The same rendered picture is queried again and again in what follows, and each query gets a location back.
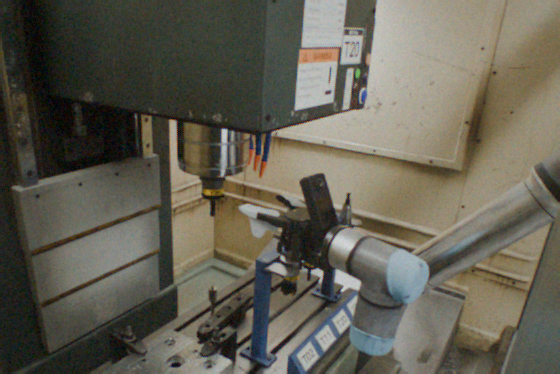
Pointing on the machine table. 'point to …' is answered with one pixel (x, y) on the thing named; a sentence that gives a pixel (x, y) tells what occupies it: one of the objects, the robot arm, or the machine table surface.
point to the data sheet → (323, 23)
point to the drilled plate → (171, 358)
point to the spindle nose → (211, 150)
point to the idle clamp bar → (223, 316)
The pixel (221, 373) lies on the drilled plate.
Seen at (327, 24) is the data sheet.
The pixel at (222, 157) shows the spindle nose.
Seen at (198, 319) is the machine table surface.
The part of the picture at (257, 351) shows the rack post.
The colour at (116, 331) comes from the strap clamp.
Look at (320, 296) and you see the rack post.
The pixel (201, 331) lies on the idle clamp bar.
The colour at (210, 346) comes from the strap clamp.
